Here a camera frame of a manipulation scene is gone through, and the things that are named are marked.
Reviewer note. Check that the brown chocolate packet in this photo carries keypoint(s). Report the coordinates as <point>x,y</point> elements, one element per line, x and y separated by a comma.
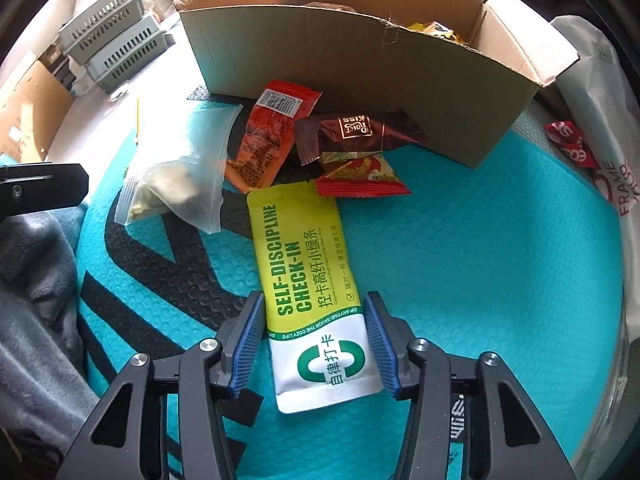
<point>355,130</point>

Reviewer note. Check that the clear zip bag of nuts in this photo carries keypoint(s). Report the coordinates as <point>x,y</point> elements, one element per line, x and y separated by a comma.
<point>175,180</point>

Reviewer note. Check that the cardboard box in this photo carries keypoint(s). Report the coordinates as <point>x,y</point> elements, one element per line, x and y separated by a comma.
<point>350,70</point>

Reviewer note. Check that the grey fleece blanket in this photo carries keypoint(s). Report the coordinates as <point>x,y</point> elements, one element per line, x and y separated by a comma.
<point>35,320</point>

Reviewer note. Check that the orange-red snack packet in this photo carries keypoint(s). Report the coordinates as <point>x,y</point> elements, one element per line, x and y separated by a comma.
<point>267,135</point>

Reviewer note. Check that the yellow-green white sachet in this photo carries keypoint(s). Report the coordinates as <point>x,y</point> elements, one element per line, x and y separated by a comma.
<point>310,280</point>

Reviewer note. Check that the red-yellow small packet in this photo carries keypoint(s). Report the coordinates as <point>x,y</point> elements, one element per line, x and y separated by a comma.
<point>360,177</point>

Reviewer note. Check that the yellow snack packet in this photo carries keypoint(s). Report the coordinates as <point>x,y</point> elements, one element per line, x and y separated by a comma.
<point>435,29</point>

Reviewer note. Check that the white plastic bag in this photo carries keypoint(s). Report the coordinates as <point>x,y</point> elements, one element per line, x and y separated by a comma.
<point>600,110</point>

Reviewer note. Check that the red printed wrapper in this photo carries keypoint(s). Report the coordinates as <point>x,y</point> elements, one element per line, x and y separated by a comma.
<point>570,142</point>

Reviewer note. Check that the brown flat cardboard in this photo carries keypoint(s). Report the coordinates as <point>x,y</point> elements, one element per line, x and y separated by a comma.
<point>30,115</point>

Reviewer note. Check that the teal bubble mailer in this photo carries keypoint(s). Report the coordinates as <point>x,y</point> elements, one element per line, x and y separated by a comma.
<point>475,260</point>

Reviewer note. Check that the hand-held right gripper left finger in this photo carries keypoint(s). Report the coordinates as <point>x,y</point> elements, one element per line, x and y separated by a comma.
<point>245,345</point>

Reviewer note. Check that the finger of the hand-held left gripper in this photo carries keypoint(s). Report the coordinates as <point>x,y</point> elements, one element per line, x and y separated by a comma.
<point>40,185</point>

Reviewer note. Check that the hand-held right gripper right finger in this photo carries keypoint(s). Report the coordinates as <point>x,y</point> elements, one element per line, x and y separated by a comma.
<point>382,345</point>

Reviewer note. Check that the grey-green slotted basket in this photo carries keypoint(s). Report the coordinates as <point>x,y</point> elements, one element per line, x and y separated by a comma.
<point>100,15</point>
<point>125,60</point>

